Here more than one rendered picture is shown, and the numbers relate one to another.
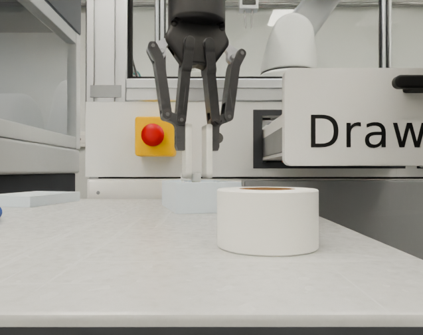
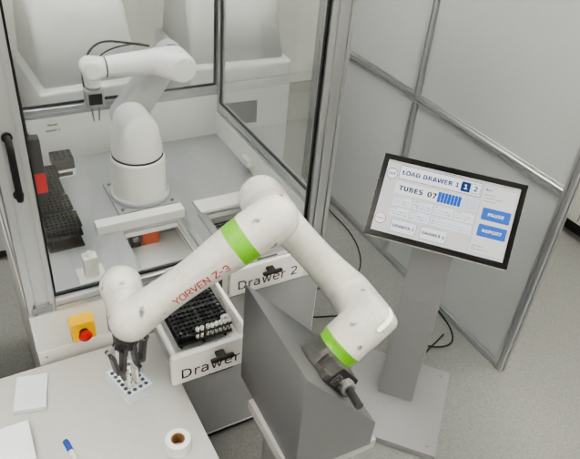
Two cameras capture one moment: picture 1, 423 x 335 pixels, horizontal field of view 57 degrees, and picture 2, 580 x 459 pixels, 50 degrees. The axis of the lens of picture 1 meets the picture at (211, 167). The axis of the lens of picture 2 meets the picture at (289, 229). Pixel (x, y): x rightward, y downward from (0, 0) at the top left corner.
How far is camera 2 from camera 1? 166 cm
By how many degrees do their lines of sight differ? 46
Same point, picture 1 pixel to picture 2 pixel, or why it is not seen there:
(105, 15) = (34, 271)
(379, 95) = (206, 356)
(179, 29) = (120, 344)
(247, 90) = not seen: hidden behind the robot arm
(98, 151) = (43, 339)
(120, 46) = (47, 284)
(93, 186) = (43, 355)
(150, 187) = (79, 344)
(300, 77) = (177, 361)
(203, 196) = (137, 394)
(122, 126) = (56, 323)
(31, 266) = not seen: outside the picture
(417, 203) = not seen: hidden behind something
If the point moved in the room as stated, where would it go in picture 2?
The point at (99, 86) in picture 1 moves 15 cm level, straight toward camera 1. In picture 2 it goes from (37, 309) to (63, 337)
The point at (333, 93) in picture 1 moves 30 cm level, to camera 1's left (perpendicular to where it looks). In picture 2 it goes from (189, 362) to (84, 396)
